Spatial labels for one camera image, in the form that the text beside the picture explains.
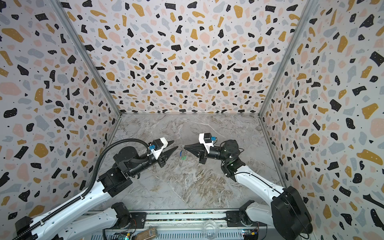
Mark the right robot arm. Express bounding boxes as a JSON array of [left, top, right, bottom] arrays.
[[182, 140, 313, 240]]

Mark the clear glass cup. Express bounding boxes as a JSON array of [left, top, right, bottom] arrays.
[[202, 220, 219, 240]]

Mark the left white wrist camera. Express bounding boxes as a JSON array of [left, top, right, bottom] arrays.
[[149, 138, 168, 160]]

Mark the black corrugated cable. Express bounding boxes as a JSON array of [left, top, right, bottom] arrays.
[[11, 138, 151, 240]]

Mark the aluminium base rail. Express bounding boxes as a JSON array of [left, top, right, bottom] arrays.
[[59, 208, 271, 240]]

